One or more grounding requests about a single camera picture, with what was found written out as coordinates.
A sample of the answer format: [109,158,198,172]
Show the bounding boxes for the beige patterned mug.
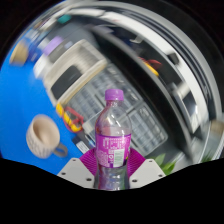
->
[25,114,69,159]

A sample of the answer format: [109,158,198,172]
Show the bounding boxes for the brown cardboard box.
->
[8,39,30,66]

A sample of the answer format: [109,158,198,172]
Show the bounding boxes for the red and yellow test leads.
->
[138,56,163,78]

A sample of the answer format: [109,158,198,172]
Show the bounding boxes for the small white box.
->
[32,54,49,79]

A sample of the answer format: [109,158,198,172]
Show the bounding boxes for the clear bottle with purple label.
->
[94,88,132,191]

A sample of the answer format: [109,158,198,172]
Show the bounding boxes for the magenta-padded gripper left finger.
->
[57,147,100,190]

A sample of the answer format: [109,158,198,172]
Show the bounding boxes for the white woven basket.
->
[43,39,108,108]

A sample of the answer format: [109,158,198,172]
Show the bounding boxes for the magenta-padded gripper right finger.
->
[127,147,166,189]

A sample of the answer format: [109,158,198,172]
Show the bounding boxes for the black rectangular speaker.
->
[49,64,88,101]

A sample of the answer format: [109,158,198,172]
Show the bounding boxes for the white oscilloscope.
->
[173,83,204,134]

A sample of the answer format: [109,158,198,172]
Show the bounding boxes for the yellow multimeter with red leads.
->
[55,102,85,134]

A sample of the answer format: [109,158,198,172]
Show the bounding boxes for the black box with white label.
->
[71,131,96,154]

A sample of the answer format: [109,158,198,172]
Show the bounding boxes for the purple pouch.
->
[42,35,64,56]

